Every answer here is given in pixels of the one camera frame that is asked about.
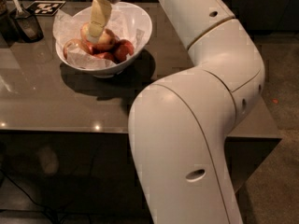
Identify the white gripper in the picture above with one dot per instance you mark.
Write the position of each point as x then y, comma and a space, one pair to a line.
100, 15

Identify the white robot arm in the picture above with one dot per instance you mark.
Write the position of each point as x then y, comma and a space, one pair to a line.
178, 125

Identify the yellow-green back apple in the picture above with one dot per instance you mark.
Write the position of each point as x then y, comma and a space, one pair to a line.
84, 32

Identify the yellow-red top apple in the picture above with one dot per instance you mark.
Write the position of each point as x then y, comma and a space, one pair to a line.
106, 41

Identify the white bowl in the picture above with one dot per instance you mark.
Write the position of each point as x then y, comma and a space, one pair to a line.
127, 21

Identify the red-yellow left apple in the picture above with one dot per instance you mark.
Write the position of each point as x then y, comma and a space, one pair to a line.
74, 43

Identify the red right apple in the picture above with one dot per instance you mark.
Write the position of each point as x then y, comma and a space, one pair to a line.
122, 49

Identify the red apple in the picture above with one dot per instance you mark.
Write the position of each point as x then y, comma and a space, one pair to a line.
105, 56
122, 49

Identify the red bottom apple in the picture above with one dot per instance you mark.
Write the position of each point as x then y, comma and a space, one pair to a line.
105, 56

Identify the white crumpled paper liner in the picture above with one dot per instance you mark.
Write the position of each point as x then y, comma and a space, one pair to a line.
126, 34

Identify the black white marker tag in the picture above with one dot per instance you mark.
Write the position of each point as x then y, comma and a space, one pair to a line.
45, 8

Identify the dark container with scoop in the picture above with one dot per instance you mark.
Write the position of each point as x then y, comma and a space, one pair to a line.
27, 25

